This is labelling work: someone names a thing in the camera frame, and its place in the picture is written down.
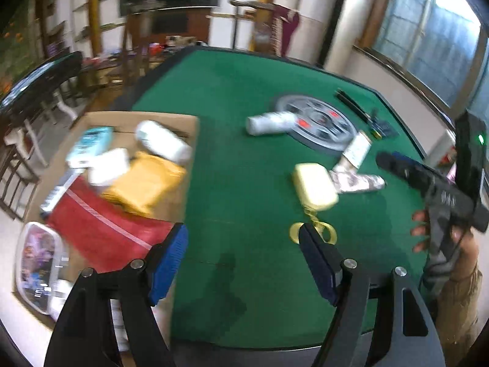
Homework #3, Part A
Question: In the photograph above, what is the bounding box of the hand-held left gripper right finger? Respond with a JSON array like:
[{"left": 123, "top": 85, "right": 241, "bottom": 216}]
[{"left": 299, "top": 224, "right": 447, "bottom": 367}]

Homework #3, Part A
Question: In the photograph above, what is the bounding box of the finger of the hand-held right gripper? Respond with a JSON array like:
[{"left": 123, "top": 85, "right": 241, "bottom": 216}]
[
  {"left": 392, "top": 153, "right": 455, "bottom": 186},
  {"left": 376, "top": 152, "right": 432, "bottom": 195}
]

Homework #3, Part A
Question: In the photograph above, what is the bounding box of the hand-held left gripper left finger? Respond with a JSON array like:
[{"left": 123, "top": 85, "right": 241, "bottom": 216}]
[{"left": 44, "top": 222, "right": 189, "bottom": 367}]

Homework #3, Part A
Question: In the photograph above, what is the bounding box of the red packet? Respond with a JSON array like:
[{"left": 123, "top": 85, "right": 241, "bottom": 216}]
[{"left": 46, "top": 178, "right": 180, "bottom": 272}]

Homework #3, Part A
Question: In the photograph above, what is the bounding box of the yellow soap-like block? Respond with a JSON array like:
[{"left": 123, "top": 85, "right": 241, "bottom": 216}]
[{"left": 289, "top": 162, "right": 339, "bottom": 245}]

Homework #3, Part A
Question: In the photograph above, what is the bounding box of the gold foil packet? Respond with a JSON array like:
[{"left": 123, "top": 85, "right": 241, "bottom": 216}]
[{"left": 101, "top": 152, "right": 188, "bottom": 215}]

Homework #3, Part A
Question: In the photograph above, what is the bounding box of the white cardboard box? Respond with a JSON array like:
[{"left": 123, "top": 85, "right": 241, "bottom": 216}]
[{"left": 88, "top": 148, "right": 131, "bottom": 186}]

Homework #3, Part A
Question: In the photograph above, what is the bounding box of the large white bottle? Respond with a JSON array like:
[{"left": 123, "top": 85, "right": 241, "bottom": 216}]
[{"left": 135, "top": 120, "right": 192, "bottom": 163}]

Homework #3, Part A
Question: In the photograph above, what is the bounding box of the pink clear-lid plastic case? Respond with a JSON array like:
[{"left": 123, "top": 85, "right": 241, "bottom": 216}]
[{"left": 13, "top": 222, "right": 71, "bottom": 316}]

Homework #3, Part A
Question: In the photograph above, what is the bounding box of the teal packet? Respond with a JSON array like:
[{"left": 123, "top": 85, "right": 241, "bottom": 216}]
[{"left": 66, "top": 126, "right": 115, "bottom": 169}]

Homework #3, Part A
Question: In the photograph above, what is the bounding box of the person's right hand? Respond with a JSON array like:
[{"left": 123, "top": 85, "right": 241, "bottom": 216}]
[{"left": 410, "top": 210, "right": 478, "bottom": 264}]

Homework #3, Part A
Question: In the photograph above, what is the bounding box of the white and red box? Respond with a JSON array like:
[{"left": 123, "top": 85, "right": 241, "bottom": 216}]
[{"left": 432, "top": 130, "right": 458, "bottom": 178}]

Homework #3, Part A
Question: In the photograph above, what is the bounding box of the brown silver tube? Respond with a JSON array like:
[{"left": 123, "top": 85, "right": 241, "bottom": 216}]
[{"left": 329, "top": 161, "right": 386, "bottom": 194}]

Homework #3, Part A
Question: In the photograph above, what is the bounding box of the white toothpaste box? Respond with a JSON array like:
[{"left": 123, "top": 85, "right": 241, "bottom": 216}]
[{"left": 342, "top": 132, "right": 373, "bottom": 169}]

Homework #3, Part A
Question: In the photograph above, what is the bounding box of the grey weight plate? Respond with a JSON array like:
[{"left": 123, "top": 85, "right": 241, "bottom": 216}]
[{"left": 274, "top": 94, "right": 358, "bottom": 157}]

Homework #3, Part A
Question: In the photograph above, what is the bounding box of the large window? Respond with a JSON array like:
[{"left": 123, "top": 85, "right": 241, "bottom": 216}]
[{"left": 372, "top": 0, "right": 489, "bottom": 123}]

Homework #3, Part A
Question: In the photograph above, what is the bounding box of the small white pill bottle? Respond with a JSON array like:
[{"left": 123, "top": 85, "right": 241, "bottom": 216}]
[{"left": 245, "top": 111, "right": 296, "bottom": 136}]

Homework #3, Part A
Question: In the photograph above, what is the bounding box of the standing air conditioner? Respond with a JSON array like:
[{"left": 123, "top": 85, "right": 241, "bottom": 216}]
[{"left": 319, "top": 0, "right": 372, "bottom": 71}]

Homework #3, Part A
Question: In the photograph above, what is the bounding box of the maroon cloth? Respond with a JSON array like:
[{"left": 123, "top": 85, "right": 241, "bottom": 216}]
[{"left": 273, "top": 4, "right": 300, "bottom": 56}]

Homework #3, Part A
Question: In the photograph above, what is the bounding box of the wooden chair with cloth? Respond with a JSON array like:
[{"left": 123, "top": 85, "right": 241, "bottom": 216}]
[{"left": 228, "top": 0, "right": 276, "bottom": 52}]

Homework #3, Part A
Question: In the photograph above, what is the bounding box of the black side table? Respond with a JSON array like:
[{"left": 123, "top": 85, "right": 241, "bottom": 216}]
[{"left": 0, "top": 51, "right": 83, "bottom": 117}]

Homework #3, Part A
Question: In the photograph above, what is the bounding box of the flower wall painting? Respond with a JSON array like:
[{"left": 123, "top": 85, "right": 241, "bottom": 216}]
[{"left": 0, "top": 6, "right": 42, "bottom": 96}]

